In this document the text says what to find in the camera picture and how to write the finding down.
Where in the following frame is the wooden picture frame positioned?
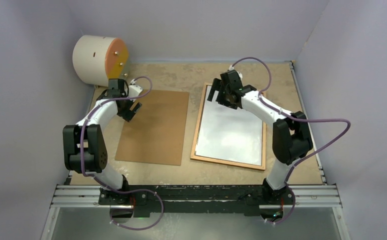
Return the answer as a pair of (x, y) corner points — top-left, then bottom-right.
(190, 82), (267, 171)

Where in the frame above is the plant photo print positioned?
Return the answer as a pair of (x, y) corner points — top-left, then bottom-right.
(195, 85), (264, 167)

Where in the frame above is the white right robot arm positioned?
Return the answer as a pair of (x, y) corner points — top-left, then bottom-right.
(207, 69), (313, 204)

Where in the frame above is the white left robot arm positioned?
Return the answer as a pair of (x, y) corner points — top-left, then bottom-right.
(62, 78), (144, 205)

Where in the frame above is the white cylindrical drum cabinet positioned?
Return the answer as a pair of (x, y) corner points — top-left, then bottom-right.
(72, 35), (130, 87)

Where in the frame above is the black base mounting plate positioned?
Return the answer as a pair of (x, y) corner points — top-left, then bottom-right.
(98, 184), (294, 218)

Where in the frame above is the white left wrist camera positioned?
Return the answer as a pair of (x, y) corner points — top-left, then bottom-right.
(128, 79), (144, 98)

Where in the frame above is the aluminium extrusion rail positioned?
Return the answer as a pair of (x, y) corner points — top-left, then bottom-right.
(51, 185), (342, 208)

